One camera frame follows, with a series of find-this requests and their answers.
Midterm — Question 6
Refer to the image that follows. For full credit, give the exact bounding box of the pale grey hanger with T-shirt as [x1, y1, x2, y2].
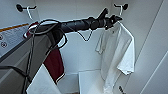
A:
[111, 4, 128, 29]

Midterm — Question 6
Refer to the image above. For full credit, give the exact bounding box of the white wardrobe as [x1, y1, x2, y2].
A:
[0, 0, 168, 94]

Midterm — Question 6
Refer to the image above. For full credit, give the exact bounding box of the black wardrobe hook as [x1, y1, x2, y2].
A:
[113, 2, 129, 12]
[15, 3, 38, 13]

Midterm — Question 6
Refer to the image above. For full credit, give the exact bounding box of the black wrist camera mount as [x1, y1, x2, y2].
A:
[97, 7, 110, 20]

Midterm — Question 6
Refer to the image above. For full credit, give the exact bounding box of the white hanger with jacket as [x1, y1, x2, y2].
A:
[24, 5, 38, 23]

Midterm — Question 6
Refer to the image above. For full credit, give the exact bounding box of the maroon and white jacket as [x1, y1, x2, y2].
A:
[23, 20, 67, 94]

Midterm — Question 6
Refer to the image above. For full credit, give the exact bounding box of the white T-shirt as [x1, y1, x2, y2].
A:
[94, 21, 136, 94]

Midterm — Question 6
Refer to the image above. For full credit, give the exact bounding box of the white wardrobe door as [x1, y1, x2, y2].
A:
[138, 0, 168, 94]

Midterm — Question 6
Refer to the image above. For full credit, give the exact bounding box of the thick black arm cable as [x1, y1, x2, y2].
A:
[20, 18, 69, 94]

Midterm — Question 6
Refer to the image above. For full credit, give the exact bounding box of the white label with orange band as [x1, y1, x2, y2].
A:
[0, 23, 30, 49]

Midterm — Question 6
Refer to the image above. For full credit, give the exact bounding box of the small dark door latch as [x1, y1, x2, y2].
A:
[117, 85, 125, 94]

